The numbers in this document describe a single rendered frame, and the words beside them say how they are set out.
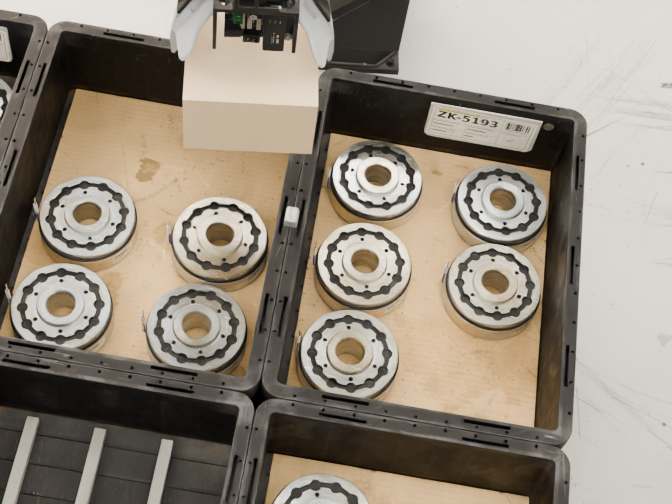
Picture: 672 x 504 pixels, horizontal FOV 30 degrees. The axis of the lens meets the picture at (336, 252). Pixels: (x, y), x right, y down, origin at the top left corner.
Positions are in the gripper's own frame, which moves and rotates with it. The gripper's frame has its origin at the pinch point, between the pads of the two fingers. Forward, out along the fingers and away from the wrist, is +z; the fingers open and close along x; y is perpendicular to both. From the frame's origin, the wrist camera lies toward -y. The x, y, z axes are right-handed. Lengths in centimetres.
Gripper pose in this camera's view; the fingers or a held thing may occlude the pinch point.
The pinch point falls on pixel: (251, 48)
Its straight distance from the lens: 118.0
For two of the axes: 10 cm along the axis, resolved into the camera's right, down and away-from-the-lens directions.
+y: 0.1, 8.7, -4.9
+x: 10.0, 0.4, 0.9
